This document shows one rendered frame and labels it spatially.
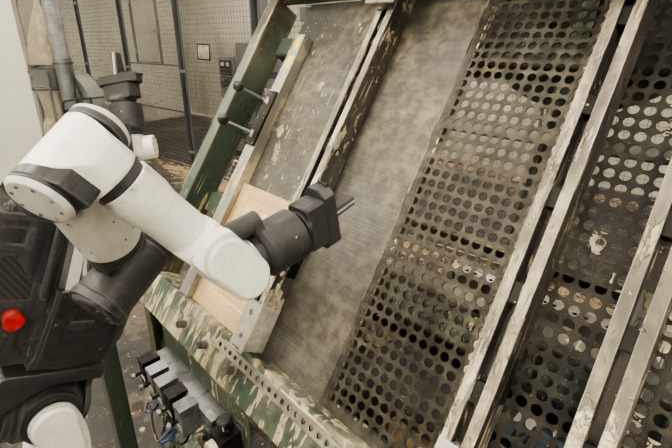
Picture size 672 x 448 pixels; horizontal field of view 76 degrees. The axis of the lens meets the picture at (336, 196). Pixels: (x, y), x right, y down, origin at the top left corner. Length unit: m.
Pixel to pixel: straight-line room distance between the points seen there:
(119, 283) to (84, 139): 0.28
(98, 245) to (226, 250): 0.19
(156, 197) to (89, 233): 0.14
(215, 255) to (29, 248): 0.40
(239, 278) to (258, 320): 0.57
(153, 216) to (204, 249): 0.08
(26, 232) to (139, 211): 0.36
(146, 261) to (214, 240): 0.22
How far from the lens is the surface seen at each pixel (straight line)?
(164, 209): 0.57
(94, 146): 0.56
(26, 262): 0.91
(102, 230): 0.67
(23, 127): 4.88
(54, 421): 1.10
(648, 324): 0.80
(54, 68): 6.82
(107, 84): 1.33
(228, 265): 0.60
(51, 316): 0.94
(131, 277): 0.78
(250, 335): 1.18
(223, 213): 1.45
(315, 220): 0.71
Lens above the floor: 1.68
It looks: 20 degrees down
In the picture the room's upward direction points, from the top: straight up
